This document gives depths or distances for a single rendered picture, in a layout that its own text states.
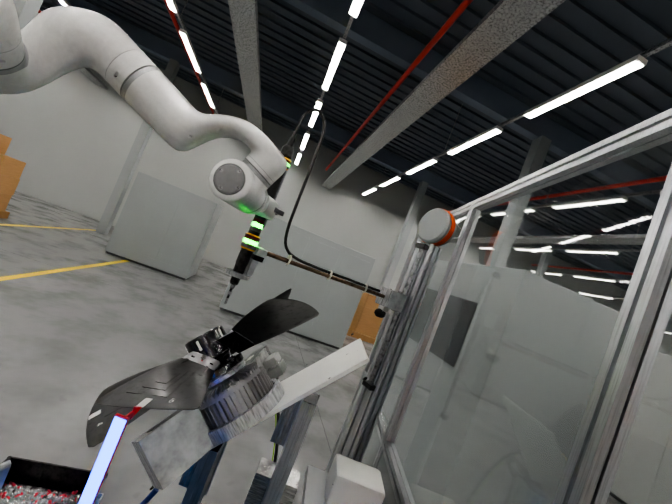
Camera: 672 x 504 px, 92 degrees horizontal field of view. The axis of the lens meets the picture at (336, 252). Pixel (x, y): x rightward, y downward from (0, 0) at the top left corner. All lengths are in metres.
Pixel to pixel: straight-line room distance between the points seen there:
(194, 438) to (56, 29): 0.93
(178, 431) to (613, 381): 0.94
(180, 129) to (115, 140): 13.90
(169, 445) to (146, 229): 7.60
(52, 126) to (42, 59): 14.67
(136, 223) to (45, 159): 7.29
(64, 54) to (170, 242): 7.60
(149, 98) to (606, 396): 0.91
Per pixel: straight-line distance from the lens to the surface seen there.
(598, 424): 0.67
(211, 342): 1.06
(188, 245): 8.23
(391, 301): 1.27
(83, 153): 14.89
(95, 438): 1.14
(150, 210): 8.46
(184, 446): 1.05
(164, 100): 0.74
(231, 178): 0.66
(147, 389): 0.89
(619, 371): 0.66
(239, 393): 1.04
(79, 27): 0.81
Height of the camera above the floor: 1.57
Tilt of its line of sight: 3 degrees up
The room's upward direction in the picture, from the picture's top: 22 degrees clockwise
